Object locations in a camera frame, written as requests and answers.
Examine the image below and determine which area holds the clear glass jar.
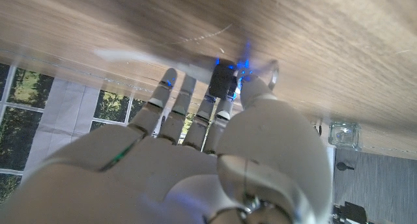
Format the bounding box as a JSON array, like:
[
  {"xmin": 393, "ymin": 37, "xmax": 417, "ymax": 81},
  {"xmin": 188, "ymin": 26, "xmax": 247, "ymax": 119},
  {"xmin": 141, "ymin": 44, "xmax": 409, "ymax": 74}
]
[{"xmin": 328, "ymin": 121, "xmax": 362, "ymax": 150}]

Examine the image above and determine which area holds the dark wooden door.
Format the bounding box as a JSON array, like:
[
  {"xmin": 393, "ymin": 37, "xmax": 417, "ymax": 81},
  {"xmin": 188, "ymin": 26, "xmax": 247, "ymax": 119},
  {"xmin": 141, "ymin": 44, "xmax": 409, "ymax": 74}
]
[{"xmin": 334, "ymin": 147, "xmax": 417, "ymax": 224}]

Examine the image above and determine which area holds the printed window backdrop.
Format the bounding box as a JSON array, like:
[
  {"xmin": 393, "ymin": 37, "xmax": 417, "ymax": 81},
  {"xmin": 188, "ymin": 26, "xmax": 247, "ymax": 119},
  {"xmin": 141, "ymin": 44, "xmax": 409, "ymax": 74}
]
[{"xmin": 0, "ymin": 63, "xmax": 209, "ymax": 205}]

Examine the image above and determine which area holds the black door handle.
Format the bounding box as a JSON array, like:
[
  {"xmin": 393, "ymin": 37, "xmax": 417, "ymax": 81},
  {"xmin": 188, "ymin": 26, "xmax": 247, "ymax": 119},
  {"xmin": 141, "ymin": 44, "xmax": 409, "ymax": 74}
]
[{"xmin": 336, "ymin": 161, "xmax": 355, "ymax": 172}]

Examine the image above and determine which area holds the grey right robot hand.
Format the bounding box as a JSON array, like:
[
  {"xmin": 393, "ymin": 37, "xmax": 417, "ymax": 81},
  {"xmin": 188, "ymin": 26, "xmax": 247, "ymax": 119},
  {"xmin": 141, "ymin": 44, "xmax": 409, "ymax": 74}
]
[{"xmin": 0, "ymin": 67, "xmax": 335, "ymax": 224}]

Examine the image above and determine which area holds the black nozzle with white tube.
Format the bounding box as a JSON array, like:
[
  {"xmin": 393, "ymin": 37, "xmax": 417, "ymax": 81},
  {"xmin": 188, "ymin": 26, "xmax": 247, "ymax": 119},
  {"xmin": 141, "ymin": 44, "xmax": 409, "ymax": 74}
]
[{"xmin": 94, "ymin": 48, "xmax": 240, "ymax": 100}]

